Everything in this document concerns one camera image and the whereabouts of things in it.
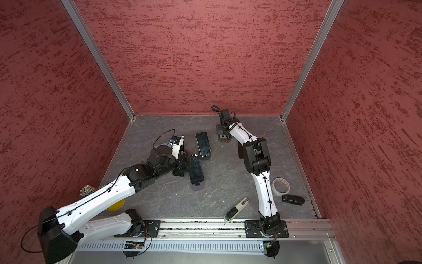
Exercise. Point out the aluminium front rail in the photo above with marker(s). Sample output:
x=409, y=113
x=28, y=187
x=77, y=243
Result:
x=207, y=228

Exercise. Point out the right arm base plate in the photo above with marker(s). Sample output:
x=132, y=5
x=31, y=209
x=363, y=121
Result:
x=253, y=230

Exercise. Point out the bundle of coloured pens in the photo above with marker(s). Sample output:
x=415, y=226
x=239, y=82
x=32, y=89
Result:
x=87, y=190

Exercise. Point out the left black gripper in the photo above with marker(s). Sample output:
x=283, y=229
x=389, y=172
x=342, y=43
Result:
x=181, y=168

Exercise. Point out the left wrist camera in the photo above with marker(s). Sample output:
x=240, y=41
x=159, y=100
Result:
x=175, y=151

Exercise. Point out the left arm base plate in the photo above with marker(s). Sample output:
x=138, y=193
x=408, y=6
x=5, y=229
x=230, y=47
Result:
x=150, y=227

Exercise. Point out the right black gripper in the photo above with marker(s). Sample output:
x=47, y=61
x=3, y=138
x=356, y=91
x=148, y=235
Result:
x=220, y=130

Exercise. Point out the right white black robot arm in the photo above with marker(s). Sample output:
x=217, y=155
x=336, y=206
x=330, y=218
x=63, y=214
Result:
x=254, y=152

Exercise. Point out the silver black remote device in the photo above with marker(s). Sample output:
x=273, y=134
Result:
x=234, y=211

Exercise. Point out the masking tape roll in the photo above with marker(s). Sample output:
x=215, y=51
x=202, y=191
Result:
x=280, y=186

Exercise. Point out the grey round stand front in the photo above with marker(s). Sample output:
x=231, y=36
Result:
x=198, y=186

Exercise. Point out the yellow cup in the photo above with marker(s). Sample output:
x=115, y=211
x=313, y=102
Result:
x=117, y=206

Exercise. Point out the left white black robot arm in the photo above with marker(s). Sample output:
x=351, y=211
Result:
x=61, y=231

